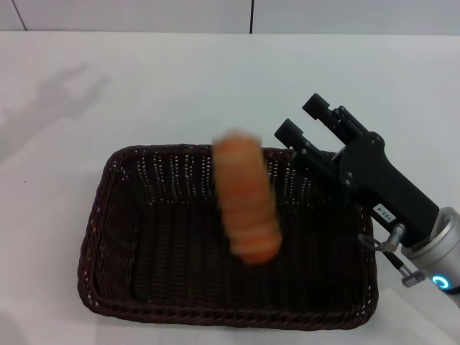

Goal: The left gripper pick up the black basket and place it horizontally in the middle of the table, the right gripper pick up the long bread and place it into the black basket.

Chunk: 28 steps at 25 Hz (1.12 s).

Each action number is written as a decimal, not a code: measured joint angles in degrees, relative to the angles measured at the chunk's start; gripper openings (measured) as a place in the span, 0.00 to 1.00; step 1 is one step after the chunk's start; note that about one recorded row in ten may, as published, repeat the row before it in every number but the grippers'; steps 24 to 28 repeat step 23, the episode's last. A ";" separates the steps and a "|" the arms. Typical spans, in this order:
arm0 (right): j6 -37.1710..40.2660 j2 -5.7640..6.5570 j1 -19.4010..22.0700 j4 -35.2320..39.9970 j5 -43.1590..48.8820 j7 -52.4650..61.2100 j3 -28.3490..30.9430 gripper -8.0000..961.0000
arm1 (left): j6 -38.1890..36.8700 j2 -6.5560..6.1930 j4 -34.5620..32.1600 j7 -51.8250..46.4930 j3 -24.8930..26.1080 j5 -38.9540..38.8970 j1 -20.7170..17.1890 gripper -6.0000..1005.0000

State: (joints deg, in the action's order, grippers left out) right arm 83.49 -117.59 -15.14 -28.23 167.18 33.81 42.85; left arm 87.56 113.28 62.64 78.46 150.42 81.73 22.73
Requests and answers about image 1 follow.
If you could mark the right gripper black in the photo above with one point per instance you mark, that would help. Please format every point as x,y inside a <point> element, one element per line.
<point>391,190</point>

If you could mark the orange striped bread roll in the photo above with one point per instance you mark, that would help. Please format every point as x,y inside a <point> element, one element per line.
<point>248,201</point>

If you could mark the dark brown woven basket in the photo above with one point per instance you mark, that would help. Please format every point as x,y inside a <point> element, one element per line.
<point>161,251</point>

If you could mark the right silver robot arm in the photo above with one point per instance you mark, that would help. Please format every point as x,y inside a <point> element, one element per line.
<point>436,248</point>

